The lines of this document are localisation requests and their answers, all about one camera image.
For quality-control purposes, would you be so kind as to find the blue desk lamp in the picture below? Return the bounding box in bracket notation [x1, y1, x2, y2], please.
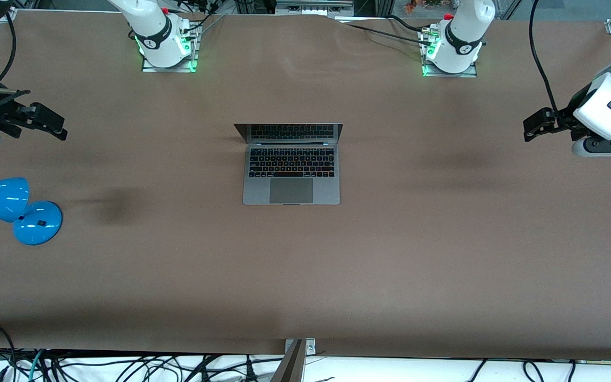
[0, 177, 64, 246]

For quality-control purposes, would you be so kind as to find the aluminium strut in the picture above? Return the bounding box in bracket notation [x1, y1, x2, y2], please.
[270, 340, 306, 382]

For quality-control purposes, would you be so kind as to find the black base cable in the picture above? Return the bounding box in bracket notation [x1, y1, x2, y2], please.
[181, 13, 226, 37]

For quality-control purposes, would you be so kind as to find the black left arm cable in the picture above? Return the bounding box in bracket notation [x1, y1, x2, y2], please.
[528, 0, 561, 115]

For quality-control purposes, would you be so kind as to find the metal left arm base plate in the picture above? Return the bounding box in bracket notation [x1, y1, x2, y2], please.
[421, 27, 478, 79]

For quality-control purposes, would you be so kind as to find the grey laptop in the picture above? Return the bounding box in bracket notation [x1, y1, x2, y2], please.
[233, 123, 344, 206]

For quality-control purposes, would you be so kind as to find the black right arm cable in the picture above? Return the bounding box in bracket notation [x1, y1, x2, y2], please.
[0, 11, 17, 83]

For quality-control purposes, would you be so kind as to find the short black table cable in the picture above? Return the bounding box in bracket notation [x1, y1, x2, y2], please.
[387, 15, 433, 33]

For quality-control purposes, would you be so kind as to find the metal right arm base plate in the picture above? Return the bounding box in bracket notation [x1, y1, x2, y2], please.
[141, 24, 200, 73]

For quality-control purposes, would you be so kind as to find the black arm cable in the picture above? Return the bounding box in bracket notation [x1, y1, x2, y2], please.
[528, 0, 561, 115]
[0, 11, 17, 83]

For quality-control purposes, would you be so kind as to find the long black table cable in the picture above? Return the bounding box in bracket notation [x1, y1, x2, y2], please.
[344, 22, 427, 44]

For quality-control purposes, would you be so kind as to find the small metal table bracket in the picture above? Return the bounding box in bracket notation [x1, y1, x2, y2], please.
[284, 338, 317, 355]

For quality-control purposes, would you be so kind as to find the teal floor cable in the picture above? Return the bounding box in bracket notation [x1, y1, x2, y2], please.
[29, 349, 46, 382]

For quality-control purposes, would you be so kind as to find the grey background device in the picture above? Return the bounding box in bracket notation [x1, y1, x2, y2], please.
[275, 0, 355, 16]

